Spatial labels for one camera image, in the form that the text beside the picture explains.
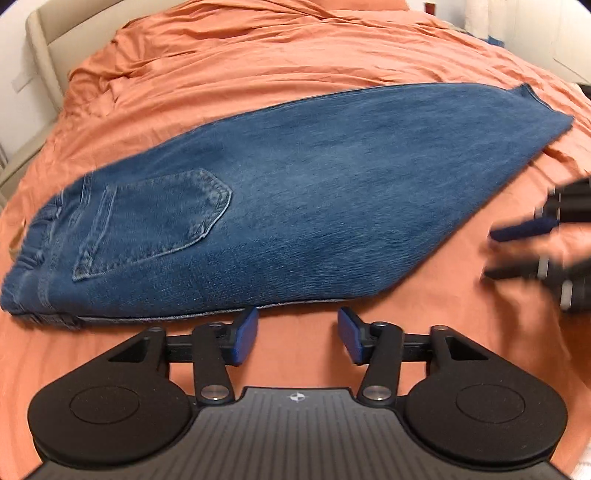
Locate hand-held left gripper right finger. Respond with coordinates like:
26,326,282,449
337,307,498,407

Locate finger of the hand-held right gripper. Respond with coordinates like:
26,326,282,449
480,255,575,283
488,181,591,243

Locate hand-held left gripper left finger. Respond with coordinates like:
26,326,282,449
95,307,260,407

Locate blue denim pants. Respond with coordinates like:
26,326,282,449
0,82,575,331

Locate white rounded object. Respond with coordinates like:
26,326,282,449
464,0,505,38

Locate beige nightstand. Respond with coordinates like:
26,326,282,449
0,141,46,200

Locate orange bed cover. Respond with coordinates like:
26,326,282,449
0,0,591,480

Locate beige padded headboard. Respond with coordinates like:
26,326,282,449
25,0,195,114

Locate white wall switch plate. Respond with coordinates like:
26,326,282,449
11,68,36,92

